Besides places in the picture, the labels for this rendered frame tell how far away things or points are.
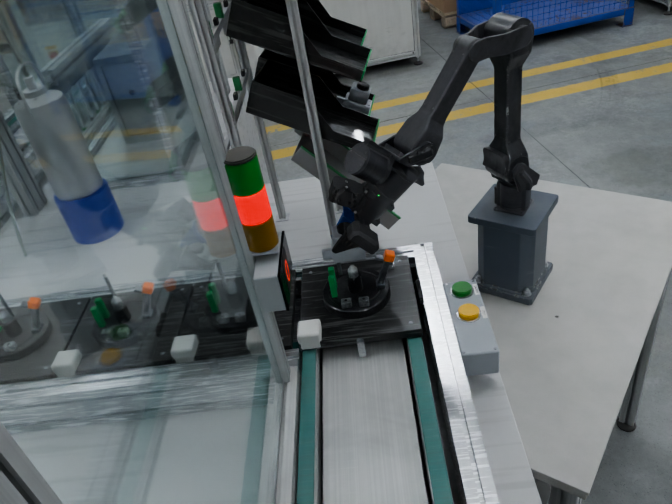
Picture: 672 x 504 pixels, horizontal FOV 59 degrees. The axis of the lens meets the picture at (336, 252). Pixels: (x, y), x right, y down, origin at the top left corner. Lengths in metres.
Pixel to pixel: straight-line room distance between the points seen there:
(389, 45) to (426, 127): 4.22
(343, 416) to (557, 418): 0.38
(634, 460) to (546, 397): 1.05
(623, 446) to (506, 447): 1.15
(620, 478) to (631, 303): 0.88
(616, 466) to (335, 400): 1.25
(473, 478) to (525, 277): 0.53
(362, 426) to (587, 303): 0.58
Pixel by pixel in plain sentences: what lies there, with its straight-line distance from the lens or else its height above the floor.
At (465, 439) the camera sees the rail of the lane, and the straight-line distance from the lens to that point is 1.00.
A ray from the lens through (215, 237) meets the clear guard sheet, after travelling 0.77.
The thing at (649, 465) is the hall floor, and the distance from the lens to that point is 2.20.
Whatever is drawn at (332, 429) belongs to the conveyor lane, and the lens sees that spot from 1.08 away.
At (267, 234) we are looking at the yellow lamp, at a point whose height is 1.29.
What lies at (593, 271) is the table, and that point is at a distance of 1.47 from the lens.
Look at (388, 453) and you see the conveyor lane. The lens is 1.04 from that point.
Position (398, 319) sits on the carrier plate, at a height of 0.97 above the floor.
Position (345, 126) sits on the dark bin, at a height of 1.22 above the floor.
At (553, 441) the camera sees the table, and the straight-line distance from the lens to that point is 1.13.
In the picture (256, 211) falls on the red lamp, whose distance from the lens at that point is 0.86.
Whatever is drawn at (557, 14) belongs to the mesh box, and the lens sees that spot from 5.55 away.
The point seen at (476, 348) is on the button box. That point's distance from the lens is 1.12.
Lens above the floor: 1.76
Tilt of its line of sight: 36 degrees down
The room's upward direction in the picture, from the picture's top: 11 degrees counter-clockwise
